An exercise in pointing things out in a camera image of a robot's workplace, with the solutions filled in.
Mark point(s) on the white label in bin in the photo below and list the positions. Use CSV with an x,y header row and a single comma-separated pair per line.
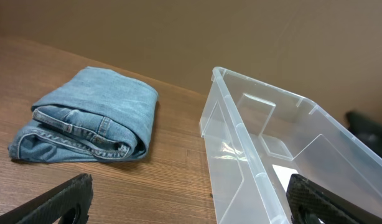
x,y
284,175

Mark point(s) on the folded blue denim jeans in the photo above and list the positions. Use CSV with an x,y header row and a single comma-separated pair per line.
x,y
98,116

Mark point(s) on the black garment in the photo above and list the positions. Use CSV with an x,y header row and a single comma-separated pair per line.
x,y
366,130

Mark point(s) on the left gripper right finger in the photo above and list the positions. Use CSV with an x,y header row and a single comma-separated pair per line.
x,y
312,204

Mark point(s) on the clear plastic storage bin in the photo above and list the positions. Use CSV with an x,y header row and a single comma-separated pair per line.
x,y
248,126

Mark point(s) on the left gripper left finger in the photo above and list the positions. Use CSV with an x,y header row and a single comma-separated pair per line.
x,y
68,202

